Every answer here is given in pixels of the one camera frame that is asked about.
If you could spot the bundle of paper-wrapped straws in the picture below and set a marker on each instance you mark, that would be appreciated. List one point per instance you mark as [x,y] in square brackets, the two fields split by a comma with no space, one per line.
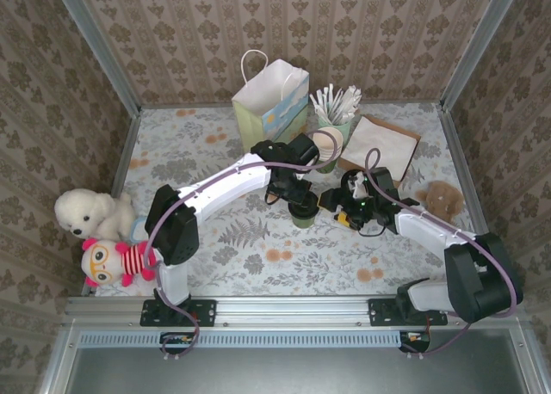
[333,106]

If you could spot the mint green holder cup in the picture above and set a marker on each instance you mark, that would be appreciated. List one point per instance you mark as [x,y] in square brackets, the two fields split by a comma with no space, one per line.
[345,129]

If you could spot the white teddy bear plush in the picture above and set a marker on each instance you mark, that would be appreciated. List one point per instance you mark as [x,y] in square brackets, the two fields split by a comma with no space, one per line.
[94,213]

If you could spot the green paper coffee cup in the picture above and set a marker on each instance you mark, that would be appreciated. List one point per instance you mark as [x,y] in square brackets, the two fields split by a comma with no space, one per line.
[303,222]

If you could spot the pink striped plush doll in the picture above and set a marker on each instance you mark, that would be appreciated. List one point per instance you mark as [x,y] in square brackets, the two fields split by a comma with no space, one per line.
[101,260]

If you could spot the aluminium frame post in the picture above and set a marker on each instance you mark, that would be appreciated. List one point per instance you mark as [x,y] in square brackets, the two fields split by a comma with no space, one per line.
[104,54]
[478,45]

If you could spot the landscape print paper gift bag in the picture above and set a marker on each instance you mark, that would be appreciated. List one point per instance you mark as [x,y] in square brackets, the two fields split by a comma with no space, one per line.
[258,97]

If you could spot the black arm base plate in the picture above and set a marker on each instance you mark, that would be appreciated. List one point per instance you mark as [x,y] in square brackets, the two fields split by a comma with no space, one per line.
[206,312]
[379,312]

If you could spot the floral patterned tablecloth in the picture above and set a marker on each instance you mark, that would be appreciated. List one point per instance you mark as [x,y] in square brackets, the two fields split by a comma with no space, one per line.
[301,260]

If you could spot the stack of green paper cups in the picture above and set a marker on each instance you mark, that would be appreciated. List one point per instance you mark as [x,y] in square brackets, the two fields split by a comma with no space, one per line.
[329,142]

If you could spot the black plastic cup lid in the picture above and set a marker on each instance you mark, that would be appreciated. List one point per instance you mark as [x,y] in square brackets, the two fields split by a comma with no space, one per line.
[313,213]

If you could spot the brown pulp cup carrier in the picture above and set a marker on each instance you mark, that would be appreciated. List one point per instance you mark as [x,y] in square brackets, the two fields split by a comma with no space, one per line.
[443,200]

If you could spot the aluminium mounting rail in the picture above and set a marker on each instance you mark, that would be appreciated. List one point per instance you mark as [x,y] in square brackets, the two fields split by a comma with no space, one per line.
[292,310]

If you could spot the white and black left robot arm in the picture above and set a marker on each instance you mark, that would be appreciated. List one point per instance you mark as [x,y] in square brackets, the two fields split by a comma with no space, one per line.
[228,183]

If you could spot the grey sheet metal shelf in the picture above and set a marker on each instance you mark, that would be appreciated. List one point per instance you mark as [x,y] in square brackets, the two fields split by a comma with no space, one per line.
[301,372]

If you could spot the white paper napkins stack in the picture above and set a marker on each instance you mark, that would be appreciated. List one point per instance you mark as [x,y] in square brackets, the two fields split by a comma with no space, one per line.
[379,140]

